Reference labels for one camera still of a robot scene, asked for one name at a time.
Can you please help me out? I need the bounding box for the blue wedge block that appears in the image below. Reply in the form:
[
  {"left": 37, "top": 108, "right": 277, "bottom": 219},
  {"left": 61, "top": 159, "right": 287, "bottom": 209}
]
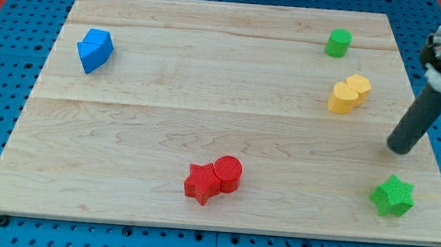
[{"left": 77, "top": 42, "right": 113, "bottom": 74}]

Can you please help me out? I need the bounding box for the red star block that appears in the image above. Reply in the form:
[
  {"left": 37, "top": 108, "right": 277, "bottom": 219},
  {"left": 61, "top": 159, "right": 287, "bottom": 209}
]
[{"left": 183, "top": 163, "right": 221, "bottom": 206}]

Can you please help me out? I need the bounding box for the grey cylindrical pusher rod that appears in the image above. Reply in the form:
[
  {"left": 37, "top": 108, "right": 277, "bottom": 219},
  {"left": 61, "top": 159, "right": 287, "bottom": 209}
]
[{"left": 386, "top": 84, "right": 441, "bottom": 154}]

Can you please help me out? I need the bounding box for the blue cube block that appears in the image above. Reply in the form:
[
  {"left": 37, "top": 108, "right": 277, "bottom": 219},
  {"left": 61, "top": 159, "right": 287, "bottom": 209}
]
[{"left": 82, "top": 29, "right": 114, "bottom": 60}]

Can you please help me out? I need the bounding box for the yellow heart block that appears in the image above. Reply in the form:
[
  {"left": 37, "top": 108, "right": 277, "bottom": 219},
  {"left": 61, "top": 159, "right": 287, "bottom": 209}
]
[{"left": 328, "top": 82, "right": 359, "bottom": 114}]

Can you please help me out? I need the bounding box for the wooden board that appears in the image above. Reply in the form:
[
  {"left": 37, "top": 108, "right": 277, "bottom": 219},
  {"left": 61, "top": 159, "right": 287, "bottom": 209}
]
[{"left": 0, "top": 0, "right": 441, "bottom": 246}]

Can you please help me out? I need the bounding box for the red cylinder block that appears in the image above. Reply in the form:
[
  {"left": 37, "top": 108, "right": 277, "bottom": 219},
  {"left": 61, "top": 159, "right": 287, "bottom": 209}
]
[{"left": 214, "top": 156, "right": 243, "bottom": 193}]

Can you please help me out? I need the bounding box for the yellow hexagon block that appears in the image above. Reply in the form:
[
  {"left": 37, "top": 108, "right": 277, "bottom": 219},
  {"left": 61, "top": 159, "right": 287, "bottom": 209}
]
[{"left": 345, "top": 74, "right": 372, "bottom": 107}]

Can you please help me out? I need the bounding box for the green star block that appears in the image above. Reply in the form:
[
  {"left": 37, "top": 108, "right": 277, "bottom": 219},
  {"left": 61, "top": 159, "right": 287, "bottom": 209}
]
[{"left": 369, "top": 174, "right": 414, "bottom": 216}]

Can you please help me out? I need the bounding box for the green cylinder block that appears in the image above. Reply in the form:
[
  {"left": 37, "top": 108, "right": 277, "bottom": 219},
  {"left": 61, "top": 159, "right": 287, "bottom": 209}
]
[{"left": 325, "top": 28, "right": 353, "bottom": 58}]

